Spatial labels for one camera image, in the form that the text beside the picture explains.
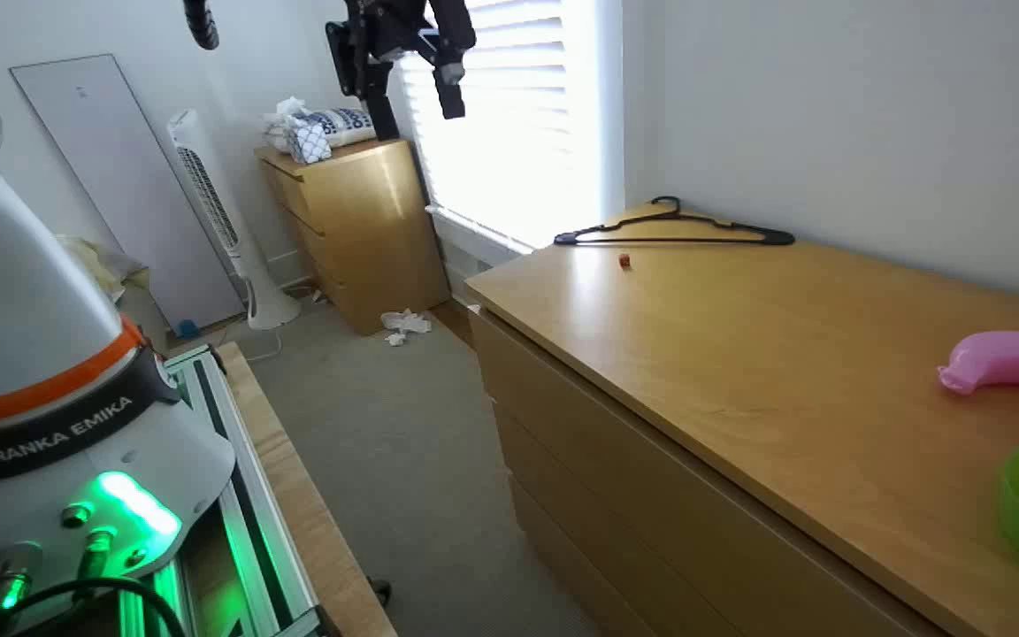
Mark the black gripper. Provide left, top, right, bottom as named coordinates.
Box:
left=344, top=0, right=483, bottom=146

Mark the pile of folded clothes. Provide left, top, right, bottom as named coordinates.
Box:
left=262, top=92, right=379, bottom=167

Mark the small wooden nightstand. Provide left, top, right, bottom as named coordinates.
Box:
left=258, top=133, right=456, bottom=340

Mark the white tower fan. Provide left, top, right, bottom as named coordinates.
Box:
left=162, top=106, right=305, bottom=338

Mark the crumpled white paper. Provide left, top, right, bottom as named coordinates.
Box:
left=375, top=303, right=439, bottom=352

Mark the white leaning panel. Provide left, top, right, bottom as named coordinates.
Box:
left=8, top=51, right=253, bottom=338

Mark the black clothes hanger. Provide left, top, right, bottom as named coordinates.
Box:
left=551, top=191, right=801, bottom=250

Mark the large wooden dresser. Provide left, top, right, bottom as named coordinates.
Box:
left=465, top=203, right=1019, bottom=637

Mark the pink curved toy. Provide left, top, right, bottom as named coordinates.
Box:
left=936, top=329, right=1019, bottom=399

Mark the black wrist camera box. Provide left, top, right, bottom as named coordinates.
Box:
left=324, top=18, right=367, bottom=102

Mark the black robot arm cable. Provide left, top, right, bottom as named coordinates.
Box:
left=181, top=0, right=228, bottom=53

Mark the wooden robot mount table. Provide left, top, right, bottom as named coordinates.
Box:
left=116, top=340, right=405, bottom=637

